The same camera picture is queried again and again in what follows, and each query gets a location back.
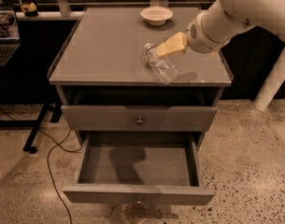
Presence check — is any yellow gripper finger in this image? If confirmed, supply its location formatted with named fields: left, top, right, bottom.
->
left=154, top=32, right=187, bottom=58

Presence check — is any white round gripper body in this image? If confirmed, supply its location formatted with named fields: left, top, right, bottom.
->
left=186, top=11, right=230, bottom=53

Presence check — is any clear plastic water bottle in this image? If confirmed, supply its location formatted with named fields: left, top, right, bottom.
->
left=144, top=43, right=178, bottom=84

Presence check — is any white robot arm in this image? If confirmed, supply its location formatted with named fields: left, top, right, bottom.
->
left=152, top=0, right=285, bottom=58

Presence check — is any grey wooden drawer cabinet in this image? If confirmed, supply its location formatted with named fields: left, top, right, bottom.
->
left=50, top=7, right=232, bottom=141

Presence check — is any grey upper closed drawer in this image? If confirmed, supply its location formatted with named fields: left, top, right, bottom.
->
left=62, top=105, right=217, bottom=132

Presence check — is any grey open middle drawer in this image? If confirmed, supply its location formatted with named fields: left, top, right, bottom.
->
left=64, top=132, right=215, bottom=205

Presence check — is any white ceramic bowl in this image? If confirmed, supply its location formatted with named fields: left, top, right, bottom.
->
left=140, top=7, right=173, bottom=26

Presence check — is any grey left window strut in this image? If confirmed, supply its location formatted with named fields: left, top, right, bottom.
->
left=57, top=0, right=71, bottom=17

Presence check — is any yellow and black small object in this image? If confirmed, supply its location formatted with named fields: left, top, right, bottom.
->
left=21, top=1, right=38, bottom=17

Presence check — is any white slanted post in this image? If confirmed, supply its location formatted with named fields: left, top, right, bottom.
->
left=253, top=47, right=285, bottom=112

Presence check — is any black desk leg frame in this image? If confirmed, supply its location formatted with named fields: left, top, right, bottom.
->
left=0, top=104, right=62, bottom=154

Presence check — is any black floor cable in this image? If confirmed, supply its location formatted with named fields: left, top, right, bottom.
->
left=0, top=105, right=84, bottom=224

